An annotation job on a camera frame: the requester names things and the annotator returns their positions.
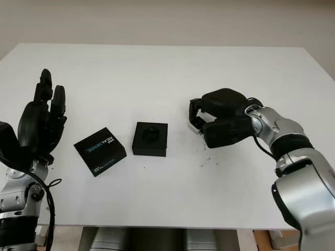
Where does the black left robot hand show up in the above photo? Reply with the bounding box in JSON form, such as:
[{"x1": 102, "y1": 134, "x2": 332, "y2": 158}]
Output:
[{"x1": 17, "y1": 68, "x2": 68, "y2": 162}]

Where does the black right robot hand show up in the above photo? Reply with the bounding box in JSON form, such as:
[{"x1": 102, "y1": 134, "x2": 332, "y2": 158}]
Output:
[{"x1": 188, "y1": 88, "x2": 251, "y2": 131}]

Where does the small silver depth camera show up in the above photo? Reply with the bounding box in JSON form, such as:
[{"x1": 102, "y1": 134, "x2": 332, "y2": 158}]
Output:
[{"x1": 187, "y1": 111, "x2": 203, "y2": 134}]

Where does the black RealSense box lid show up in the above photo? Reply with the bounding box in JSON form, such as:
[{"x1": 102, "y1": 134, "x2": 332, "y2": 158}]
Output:
[{"x1": 73, "y1": 127, "x2": 128, "y2": 178}]

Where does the black box base foam insert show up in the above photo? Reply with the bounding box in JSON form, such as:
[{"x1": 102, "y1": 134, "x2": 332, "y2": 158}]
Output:
[{"x1": 132, "y1": 121, "x2": 169, "y2": 157}]

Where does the grey black robot torso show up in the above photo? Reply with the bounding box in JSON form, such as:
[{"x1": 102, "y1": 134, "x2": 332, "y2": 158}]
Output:
[{"x1": 88, "y1": 226, "x2": 238, "y2": 251}]

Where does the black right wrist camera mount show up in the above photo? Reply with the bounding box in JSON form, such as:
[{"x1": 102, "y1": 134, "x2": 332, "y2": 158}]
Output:
[{"x1": 203, "y1": 119, "x2": 256, "y2": 150}]

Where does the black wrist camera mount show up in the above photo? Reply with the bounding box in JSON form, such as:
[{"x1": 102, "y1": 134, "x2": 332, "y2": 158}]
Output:
[
  {"x1": 0, "y1": 121, "x2": 24, "y2": 168},
  {"x1": 203, "y1": 119, "x2": 256, "y2": 150}
]

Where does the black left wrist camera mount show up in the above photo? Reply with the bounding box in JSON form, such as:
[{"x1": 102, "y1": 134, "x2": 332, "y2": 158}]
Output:
[{"x1": 0, "y1": 121, "x2": 24, "y2": 168}]

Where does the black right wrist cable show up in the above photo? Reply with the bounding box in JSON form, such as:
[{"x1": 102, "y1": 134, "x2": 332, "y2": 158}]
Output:
[{"x1": 245, "y1": 97, "x2": 280, "y2": 173}]

